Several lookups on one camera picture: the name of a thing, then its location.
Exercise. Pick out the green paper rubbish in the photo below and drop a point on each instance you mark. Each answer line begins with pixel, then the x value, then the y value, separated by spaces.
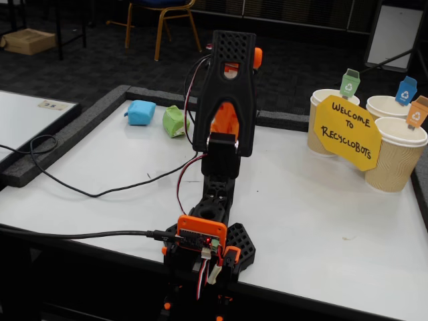
pixel 172 122

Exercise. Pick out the blue paper rubbish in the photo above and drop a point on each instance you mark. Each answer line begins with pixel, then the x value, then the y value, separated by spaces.
pixel 140 113

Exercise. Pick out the orange and black robot arm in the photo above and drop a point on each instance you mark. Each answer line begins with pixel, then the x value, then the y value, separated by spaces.
pixel 230 90

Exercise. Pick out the orange controller board holder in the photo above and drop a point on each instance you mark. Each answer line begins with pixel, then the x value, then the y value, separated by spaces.
pixel 200 227

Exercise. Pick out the short dark grey foam strip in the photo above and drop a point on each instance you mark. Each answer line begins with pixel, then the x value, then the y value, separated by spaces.
pixel 287 122

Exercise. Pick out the dark grey foam border strip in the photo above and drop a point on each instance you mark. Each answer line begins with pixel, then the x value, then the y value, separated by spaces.
pixel 424 190
pixel 150 95
pixel 67 135

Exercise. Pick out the beige ribbed paper cup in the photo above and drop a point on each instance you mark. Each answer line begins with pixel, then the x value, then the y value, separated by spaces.
pixel 317 140
pixel 388 167
pixel 381 105

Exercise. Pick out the yellow welcome paper sign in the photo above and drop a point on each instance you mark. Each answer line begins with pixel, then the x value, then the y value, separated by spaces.
pixel 347 133

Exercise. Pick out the green recycling bin label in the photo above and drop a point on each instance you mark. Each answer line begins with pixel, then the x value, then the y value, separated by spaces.
pixel 349 85

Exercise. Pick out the gold framed blue chair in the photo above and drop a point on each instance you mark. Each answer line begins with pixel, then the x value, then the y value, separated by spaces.
pixel 128 30

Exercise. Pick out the small handwritten paper sticker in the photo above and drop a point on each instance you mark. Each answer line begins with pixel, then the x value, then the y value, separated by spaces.
pixel 51 105

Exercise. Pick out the white table with black edge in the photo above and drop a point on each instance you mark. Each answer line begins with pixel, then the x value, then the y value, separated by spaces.
pixel 20 120

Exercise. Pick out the blue recycling bin label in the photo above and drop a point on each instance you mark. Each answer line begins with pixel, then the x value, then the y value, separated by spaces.
pixel 405 92

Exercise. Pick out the orange recycling bin label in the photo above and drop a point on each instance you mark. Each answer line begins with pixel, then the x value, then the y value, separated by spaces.
pixel 418 113

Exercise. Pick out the black metal stand bar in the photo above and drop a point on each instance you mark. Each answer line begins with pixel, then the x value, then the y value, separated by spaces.
pixel 398 56

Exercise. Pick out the brown cardboard box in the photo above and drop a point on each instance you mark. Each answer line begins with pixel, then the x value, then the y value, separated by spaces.
pixel 30 41

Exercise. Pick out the black metal furniture frame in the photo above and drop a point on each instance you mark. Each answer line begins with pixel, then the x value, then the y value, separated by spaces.
pixel 59 33

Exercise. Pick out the white panel with black frame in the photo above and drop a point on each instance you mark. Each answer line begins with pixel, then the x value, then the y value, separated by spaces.
pixel 391 33

